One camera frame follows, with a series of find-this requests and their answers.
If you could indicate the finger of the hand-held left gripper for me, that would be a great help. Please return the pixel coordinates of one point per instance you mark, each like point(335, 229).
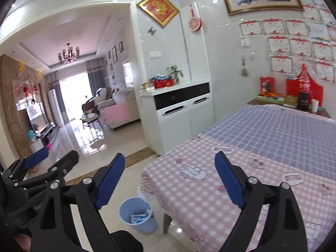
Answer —
point(67, 161)
point(36, 158)

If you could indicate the wooden chair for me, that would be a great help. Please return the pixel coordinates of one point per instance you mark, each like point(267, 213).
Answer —
point(88, 107)

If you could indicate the white cup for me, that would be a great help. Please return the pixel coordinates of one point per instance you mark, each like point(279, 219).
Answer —
point(314, 106)

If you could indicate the green fruit tray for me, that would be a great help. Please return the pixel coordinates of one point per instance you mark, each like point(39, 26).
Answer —
point(270, 97)

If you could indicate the grey hanging wall ornament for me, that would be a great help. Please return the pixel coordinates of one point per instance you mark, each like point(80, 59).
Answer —
point(245, 71)

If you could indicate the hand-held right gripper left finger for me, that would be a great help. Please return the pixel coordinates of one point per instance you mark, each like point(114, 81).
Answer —
point(109, 181)

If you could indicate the blue patterned cloth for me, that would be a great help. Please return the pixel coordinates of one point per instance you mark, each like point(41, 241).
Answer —
point(160, 77)

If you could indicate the wall of paper certificates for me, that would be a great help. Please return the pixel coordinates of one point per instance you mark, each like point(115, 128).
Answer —
point(302, 44)

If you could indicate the potted green plant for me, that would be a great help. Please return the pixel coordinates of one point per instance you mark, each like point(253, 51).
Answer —
point(175, 72)

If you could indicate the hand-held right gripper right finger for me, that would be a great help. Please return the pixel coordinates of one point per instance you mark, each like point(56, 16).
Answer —
point(231, 178)

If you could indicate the blue plastic bucket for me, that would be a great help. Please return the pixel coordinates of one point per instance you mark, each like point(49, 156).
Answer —
point(126, 210)

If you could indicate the white light switch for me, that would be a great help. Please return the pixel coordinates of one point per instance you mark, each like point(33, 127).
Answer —
point(155, 54)

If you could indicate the white standing air conditioner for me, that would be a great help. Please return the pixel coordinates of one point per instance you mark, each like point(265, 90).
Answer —
point(54, 107)

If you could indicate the red gift bag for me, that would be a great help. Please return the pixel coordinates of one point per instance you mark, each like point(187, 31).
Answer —
point(291, 92)

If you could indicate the dark television stand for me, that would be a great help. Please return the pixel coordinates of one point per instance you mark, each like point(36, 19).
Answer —
point(51, 135)

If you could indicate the television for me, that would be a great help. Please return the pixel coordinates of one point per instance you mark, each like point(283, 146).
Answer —
point(31, 118)

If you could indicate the white sideboard cabinet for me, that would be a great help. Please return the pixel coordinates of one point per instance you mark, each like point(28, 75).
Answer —
point(183, 126)

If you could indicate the pink blanket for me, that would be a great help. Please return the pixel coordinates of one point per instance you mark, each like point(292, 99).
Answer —
point(116, 113)

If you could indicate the cola bottle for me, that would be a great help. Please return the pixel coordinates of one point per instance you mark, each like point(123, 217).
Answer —
point(304, 84)

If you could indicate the pink checked tablecloth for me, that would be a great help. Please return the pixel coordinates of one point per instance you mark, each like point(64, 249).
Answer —
point(183, 189)

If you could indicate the gold box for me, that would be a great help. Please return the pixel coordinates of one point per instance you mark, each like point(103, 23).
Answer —
point(148, 86)

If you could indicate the framed red gold artwork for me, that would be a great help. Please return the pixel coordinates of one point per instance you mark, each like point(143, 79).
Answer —
point(157, 8)

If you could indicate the beige sofa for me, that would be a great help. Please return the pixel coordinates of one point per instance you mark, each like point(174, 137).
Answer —
point(132, 102)

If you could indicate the red tin box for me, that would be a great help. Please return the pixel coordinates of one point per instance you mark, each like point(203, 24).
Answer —
point(164, 84)

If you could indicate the wooden dining table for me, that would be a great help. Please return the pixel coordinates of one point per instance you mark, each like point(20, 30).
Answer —
point(168, 223)

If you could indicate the round red hanging ornament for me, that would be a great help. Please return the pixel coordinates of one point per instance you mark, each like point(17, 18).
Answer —
point(194, 24)

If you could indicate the blue checked tablecloth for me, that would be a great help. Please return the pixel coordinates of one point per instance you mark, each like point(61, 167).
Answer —
point(275, 131)

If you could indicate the small red gift box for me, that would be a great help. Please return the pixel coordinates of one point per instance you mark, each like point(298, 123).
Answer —
point(267, 85)

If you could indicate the black chandelier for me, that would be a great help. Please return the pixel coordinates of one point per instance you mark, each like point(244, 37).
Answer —
point(68, 55)

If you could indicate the black picture frame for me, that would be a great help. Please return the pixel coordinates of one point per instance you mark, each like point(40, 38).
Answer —
point(114, 54)
point(121, 46)

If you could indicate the white blue cardboard box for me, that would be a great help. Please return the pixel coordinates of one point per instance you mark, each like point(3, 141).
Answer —
point(139, 218)

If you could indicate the butterfly wall decal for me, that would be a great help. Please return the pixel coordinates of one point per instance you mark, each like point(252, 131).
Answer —
point(151, 31)

